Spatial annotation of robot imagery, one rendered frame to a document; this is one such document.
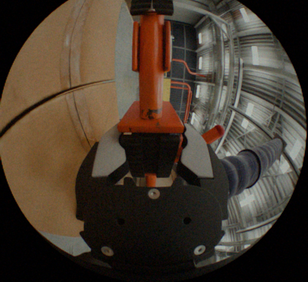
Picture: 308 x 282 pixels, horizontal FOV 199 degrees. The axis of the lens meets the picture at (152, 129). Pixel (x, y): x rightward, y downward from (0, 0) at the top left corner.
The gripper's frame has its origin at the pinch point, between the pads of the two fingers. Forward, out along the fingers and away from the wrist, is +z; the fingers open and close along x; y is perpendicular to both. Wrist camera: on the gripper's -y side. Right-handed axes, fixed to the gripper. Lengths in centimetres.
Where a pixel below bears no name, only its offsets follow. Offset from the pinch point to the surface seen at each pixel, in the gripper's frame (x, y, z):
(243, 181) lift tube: 34.6, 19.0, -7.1
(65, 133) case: -13.1, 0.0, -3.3
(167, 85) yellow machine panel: 116, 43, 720
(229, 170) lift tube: 26.6, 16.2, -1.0
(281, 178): 514, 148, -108
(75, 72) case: -13.1, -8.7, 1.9
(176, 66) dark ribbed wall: 266, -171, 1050
